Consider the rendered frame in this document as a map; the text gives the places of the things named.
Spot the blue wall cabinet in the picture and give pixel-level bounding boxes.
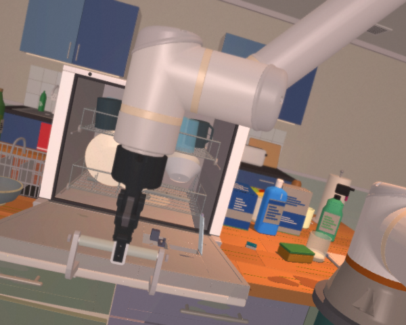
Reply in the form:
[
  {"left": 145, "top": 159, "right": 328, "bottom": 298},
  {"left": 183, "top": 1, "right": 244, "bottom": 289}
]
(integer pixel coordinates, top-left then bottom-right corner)
[
  {"left": 219, "top": 32, "right": 319, "bottom": 127},
  {"left": 19, "top": 0, "right": 143, "bottom": 79}
]

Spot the grey curved faucet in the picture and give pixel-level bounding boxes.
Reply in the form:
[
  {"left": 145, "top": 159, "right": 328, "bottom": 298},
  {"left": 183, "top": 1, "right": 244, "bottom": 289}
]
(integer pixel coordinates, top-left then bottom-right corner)
[{"left": 11, "top": 136, "right": 28, "bottom": 159}]

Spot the green and yellow sponge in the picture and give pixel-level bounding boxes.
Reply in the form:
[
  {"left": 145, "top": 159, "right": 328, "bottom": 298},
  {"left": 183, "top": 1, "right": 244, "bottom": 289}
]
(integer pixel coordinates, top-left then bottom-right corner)
[{"left": 277, "top": 241, "right": 317, "bottom": 263}]

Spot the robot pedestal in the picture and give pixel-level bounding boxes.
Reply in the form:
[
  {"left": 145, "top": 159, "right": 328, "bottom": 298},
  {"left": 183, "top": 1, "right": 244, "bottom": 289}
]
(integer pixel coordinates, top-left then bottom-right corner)
[{"left": 311, "top": 280, "right": 406, "bottom": 325}]

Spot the white bowl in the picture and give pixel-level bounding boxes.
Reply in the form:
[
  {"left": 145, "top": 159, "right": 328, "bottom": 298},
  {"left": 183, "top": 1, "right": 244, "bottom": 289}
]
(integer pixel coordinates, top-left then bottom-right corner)
[{"left": 164, "top": 150, "right": 202, "bottom": 184}]

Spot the white jar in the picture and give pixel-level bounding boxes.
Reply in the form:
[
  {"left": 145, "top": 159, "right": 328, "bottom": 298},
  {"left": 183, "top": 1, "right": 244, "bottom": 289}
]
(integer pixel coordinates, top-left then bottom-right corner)
[{"left": 306, "top": 230, "right": 333, "bottom": 259}]

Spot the grey box blue label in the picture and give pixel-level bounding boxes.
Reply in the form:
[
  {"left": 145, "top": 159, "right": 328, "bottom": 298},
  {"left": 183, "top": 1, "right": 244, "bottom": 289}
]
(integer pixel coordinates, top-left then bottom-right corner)
[{"left": 276, "top": 184, "right": 314, "bottom": 237}]

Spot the white dishwasher door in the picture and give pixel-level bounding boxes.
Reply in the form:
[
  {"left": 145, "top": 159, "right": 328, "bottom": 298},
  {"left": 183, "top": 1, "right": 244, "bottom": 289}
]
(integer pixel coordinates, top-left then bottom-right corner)
[{"left": 0, "top": 199, "right": 251, "bottom": 302}]

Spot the brown cutting board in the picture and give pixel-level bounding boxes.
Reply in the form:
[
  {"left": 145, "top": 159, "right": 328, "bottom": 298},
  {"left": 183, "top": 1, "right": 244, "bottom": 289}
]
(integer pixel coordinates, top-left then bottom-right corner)
[{"left": 248, "top": 136, "right": 281, "bottom": 169}]

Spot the white plate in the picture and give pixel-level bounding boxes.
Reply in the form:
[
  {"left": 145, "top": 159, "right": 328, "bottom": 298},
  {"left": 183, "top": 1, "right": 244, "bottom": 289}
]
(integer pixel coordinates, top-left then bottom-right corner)
[{"left": 84, "top": 133, "right": 127, "bottom": 188}]

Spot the grey bowl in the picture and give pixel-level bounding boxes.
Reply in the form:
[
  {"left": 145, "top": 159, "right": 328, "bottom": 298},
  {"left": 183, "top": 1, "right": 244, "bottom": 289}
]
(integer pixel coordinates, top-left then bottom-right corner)
[{"left": 0, "top": 175, "right": 24, "bottom": 207}]

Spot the white paper towel roll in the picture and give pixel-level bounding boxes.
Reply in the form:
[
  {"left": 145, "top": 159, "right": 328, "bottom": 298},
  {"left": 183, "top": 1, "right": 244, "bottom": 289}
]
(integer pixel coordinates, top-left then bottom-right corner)
[{"left": 325, "top": 170, "right": 355, "bottom": 221}]

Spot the blue counter cabinet dark top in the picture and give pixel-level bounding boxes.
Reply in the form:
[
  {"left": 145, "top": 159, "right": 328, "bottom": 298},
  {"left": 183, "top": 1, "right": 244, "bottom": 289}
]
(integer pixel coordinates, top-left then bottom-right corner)
[
  {"left": 1, "top": 104, "right": 55, "bottom": 152},
  {"left": 238, "top": 161, "right": 294, "bottom": 191}
]

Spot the purple base cabinet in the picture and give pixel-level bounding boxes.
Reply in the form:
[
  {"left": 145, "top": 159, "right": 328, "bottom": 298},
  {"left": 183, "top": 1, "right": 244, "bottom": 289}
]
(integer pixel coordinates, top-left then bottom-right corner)
[{"left": 108, "top": 282, "right": 313, "bottom": 325}]

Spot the red hanging towel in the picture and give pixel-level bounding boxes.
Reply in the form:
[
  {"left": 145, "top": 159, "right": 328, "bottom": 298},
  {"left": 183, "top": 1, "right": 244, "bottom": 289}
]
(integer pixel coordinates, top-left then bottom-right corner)
[{"left": 37, "top": 122, "right": 52, "bottom": 152}]

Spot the white dishwasher body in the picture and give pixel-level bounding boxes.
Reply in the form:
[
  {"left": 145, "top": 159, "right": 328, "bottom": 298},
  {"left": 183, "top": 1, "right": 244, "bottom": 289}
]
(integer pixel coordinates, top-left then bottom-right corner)
[{"left": 39, "top": 64, "right": 251, "bottom": 238}]

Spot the green base cabinet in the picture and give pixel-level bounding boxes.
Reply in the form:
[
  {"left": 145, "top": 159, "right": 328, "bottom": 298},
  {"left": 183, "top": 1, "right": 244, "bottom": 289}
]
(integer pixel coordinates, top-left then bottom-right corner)
[{"left": 0, "top": 259, "right": 118, "bottom": 323}]

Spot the ceiling vent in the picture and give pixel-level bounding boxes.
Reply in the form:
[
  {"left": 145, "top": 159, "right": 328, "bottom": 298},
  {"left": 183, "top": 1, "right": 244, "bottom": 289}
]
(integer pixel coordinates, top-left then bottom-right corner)
[{"left": 365, "top": 24, "right": 394, "bottom": 36}]

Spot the blue bottle white cap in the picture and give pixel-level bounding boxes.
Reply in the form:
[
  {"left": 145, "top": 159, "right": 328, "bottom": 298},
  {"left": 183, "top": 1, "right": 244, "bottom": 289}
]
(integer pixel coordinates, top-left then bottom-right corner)
[{"left": 254, "top": 178, "right": 288, "bottom": 236}]

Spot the blue-grey detergent cup lid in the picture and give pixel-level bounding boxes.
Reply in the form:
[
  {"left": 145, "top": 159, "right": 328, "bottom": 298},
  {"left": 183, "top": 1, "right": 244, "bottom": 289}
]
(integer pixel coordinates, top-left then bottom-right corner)
[{"left": 150, "top": 228, "right": 167, "bottom": 248}]

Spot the blue detergent box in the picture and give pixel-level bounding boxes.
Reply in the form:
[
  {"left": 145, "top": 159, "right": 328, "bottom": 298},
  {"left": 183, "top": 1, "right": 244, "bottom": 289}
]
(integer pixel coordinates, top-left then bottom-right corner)
[{"left": 223, "top": 181, "right": 258, "bottom": 232}]

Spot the pale dishwasher door handle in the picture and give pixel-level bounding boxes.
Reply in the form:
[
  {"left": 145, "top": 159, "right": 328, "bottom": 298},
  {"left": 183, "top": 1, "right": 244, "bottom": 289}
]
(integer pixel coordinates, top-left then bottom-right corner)
[{"left": 66, "top": 230, "right": 171, "bottom": 296}]

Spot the white wire dish basket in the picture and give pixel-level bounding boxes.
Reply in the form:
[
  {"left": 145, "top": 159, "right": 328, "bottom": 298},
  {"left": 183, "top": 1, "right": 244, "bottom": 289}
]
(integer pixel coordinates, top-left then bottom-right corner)
[{"left": 0, "top": 137, "right": 47, "bottom": 198}]

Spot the wire dishwasher rack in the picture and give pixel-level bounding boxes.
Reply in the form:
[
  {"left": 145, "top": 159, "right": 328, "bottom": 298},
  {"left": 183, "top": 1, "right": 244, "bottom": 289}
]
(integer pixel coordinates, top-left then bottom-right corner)
[
  {"left": 70, "top": 107, "right": 223, "bottom": 170},
  {"left": 66, "top": 164, "right": 208, "bottom": 217}
]

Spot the dark teal cup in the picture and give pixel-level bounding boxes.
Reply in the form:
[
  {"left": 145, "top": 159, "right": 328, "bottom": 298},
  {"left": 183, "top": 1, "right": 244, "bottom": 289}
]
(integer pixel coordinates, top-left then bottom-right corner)
[{"left": 95, "top": 97, "right": 123, "bottom": 130}]

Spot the small green bottle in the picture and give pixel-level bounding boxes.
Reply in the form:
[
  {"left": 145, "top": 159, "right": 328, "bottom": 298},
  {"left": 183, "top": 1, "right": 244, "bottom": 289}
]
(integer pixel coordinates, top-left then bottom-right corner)
[{"left": 37, "top": 90, "right": 49, "bottom": 113}]

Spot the green pump soap bottle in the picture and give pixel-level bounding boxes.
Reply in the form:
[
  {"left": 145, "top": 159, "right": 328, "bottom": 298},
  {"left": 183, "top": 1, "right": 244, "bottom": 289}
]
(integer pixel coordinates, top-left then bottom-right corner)
[{"left": 315, "top": 183, "right": 356, "bottom": 235}]

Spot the white toaster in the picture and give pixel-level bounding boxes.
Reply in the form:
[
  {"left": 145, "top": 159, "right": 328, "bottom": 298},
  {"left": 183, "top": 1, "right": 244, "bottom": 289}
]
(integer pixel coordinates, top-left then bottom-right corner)
[{"left": 241, "top": 145, "right": 269, "bottom": 167}]

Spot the blue mug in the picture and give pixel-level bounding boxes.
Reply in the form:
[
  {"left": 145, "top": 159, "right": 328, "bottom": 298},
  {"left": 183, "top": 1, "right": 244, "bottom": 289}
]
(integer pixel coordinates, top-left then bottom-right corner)
[{"left": 179, "top": 116, "right": 215, "bottom": 150}]

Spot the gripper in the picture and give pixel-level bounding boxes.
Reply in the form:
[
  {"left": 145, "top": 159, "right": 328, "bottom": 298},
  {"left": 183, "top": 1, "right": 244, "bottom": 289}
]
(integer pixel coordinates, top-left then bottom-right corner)
[{"left": 110, "top": 145, "right": 167, "bottom": 266}]

